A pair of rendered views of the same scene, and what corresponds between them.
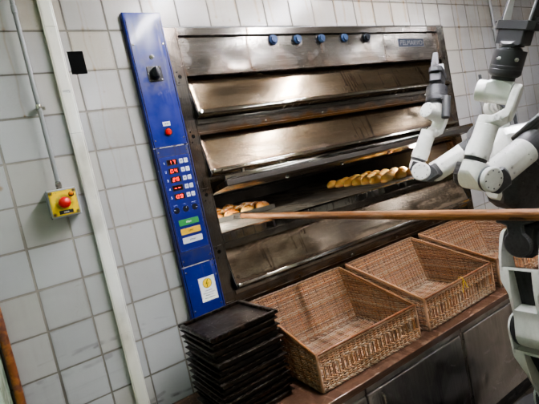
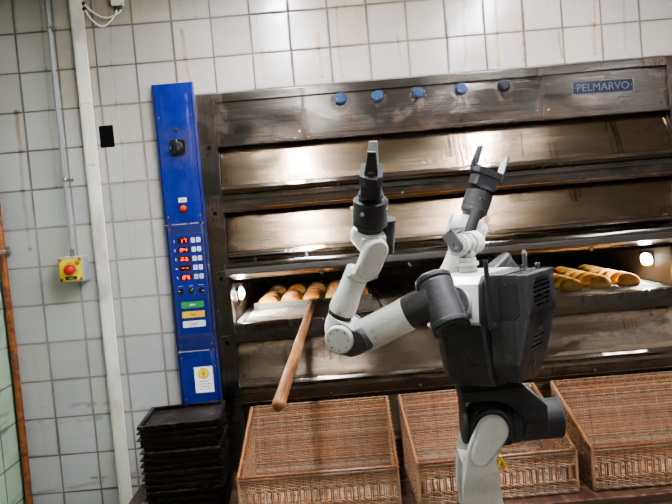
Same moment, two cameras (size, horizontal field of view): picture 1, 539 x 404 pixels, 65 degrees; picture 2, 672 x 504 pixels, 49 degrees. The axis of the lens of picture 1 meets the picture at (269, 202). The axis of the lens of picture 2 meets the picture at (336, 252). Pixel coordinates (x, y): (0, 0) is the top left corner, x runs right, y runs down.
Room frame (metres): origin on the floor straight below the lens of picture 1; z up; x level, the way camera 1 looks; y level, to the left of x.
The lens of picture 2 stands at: (-0.38, -1.65, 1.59)
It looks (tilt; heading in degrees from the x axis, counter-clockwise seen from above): 3 degrees down; 31
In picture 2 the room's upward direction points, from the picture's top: 5 degrees counter-clockwise
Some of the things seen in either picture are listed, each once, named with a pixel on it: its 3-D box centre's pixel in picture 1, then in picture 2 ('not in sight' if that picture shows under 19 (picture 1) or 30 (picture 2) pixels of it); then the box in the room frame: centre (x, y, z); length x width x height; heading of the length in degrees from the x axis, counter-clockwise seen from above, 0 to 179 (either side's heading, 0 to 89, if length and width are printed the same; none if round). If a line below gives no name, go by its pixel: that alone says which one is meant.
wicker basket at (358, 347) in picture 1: (332, 319); (319, 453); (1.83, -0.16, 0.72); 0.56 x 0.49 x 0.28; 120
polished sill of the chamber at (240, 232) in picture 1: (361, 196); (456, 310); (2.38, -0.51, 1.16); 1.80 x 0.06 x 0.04; 122
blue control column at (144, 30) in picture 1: (139, 253); (230, 320); (2.60, 0.85, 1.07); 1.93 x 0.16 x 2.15; 32
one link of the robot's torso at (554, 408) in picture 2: (535, 227); (510, 410); (1.60, -0.98, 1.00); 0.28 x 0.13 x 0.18; 120
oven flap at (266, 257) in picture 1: (369, 220); (460, 345); (2.36, -0.53, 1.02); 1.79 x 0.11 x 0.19; 122
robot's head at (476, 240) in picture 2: (498, 109); (467, 247); (1.57, -0.89, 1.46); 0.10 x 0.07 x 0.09; 175
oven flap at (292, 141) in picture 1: (351, 129); (450, 216); (2.36, -0.53, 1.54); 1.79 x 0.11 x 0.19; 122
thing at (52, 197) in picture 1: (62, 203); (73, 269); (1.54, 0.73, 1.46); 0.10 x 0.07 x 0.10; 122
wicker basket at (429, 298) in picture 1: (418, 276); (481, 439); (2.14, -0.67, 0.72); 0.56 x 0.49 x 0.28; 123
